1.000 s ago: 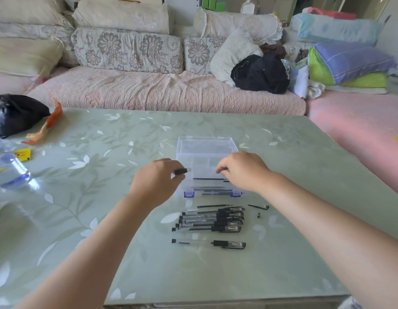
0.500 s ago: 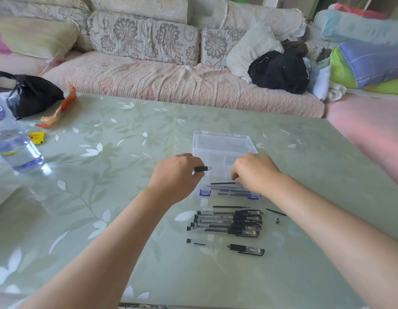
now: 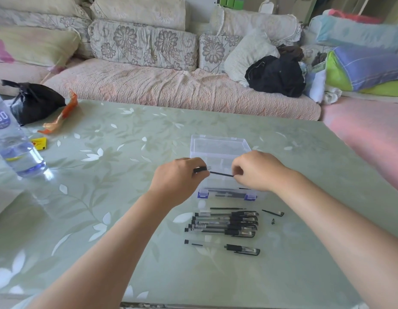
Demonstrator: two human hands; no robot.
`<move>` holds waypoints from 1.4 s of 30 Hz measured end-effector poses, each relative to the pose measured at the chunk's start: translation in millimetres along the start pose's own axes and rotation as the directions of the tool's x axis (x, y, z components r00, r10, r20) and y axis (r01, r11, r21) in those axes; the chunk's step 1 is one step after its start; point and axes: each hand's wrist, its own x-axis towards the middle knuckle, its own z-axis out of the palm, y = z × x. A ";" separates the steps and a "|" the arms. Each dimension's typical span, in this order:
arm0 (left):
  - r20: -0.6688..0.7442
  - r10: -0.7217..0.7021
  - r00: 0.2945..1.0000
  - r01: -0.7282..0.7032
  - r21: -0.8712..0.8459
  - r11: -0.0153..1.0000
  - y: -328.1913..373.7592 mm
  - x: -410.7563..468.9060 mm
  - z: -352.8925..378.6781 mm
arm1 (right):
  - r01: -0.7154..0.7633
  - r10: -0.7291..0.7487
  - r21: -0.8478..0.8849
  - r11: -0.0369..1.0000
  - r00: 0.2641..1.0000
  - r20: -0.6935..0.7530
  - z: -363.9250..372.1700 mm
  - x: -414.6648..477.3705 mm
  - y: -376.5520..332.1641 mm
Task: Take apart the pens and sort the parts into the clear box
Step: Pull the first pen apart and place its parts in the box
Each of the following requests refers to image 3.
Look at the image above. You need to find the person's left hand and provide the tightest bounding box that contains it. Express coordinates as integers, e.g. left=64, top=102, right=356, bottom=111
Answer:
left=147, top=157, right=211, bottom=208

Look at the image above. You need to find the person's right hand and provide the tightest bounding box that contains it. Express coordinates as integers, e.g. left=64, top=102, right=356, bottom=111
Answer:
left=231, top=150, right=295, bottom=194

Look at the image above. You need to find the clear black-capped gel pen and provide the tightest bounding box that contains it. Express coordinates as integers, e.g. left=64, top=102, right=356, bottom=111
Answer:
left=184, top=239, right=261, bottom=257
left=204, top=188, right=250, bottom=199

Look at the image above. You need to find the clear plastic storage box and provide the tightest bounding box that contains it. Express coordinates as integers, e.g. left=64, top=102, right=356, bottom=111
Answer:
left=189, top=134, right=260, bottom=202

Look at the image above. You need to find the pile of black gel pens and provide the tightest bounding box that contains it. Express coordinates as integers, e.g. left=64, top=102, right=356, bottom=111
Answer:
left=184, top=210, right=260, bottom=239

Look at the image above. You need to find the person's right forearm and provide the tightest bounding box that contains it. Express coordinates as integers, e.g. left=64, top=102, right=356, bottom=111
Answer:
left=274, top=169, right=398, bottom=309

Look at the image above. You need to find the person's left forearm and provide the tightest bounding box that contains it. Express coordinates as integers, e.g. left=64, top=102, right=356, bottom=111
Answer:
left=26, top=191, right=169, bottom=309

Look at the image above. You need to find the black clothing bundle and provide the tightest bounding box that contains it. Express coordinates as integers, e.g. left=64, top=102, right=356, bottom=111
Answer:
left=244, top=54, right=306, bottom=99

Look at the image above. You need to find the pink quilted sofa seat cover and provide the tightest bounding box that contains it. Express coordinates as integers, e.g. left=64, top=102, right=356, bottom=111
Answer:
left=43, top=58, right=322, bottom=122

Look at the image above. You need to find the white and blue cloth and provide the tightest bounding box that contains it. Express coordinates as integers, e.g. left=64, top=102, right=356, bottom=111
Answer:
left=302, top=61, right=327, bottom=104

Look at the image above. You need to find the white towel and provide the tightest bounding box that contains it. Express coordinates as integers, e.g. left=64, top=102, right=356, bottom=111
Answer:
left=324, top=85, right=343, bottom=106

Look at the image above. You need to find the salmon pink sofa seat cover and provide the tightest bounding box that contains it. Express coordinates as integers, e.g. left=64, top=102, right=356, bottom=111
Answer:
left=320, top=96, right=398, bottom=197

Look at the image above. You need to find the white textured pillow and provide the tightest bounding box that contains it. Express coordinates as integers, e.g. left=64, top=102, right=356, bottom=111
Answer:
left=224, top=28, right=281, bottom=88

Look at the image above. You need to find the brown garment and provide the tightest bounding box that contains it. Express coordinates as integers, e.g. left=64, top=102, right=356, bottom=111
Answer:
left=278, top=44, right=305, bottom=61

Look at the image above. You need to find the floral sofa back cushion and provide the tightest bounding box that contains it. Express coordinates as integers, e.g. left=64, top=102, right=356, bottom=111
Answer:
left=300, top=45, right=332, bottom=67
left=0, top=8, right=95, bottom=59
left=198, top=33, right=243, bottom=74
left=88, top=19, right=199, bottom=72

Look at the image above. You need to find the orange snack wrapper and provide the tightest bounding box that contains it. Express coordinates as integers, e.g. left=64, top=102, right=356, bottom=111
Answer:
left=37, top=89, right=79, bottom=136

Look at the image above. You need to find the cream sofa bolster cushion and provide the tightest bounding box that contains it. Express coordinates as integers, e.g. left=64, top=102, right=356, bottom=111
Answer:
left=90, top=0, right=186, bottom=32
left=210, top=4, right=302, bottom=47
left=0, top=0, right=90, bottom=20

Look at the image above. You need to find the clear water bottle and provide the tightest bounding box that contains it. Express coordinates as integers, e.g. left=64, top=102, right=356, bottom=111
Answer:
left=0, top=91, right=50, bottom=177

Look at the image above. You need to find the black plastic bag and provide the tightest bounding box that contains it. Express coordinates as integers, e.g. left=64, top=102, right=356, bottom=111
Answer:
left=0, top=79, right=67, bottom=127

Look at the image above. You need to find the light blue bolster pillow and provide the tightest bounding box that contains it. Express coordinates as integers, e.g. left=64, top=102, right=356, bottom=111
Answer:
left=310, top=14, right=398, bottom=54

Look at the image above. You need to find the white paper bag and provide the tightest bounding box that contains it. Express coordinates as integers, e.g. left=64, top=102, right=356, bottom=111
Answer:
left=0, top=183, right=25, bottom=221

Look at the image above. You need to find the pale pink sofa seat cover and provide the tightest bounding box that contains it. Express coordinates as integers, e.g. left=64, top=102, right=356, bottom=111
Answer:
left=0, top=61, right=58, bottom=97

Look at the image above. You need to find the pale yellow pillow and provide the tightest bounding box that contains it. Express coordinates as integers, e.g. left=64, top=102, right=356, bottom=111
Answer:
left=0, top=27, right=81, bottom=68

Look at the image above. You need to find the pink cloth item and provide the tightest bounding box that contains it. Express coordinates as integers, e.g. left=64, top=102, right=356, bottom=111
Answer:
left=0, top=39, right=15, bottom=64

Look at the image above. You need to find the grey table frame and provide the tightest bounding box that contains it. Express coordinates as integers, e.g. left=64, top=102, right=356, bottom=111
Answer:
left=120, top=300, right=283, bottom=309

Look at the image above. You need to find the white cabinet with black frame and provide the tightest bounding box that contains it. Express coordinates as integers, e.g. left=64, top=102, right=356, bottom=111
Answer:
left=184, top=0, right=219, bottom=23

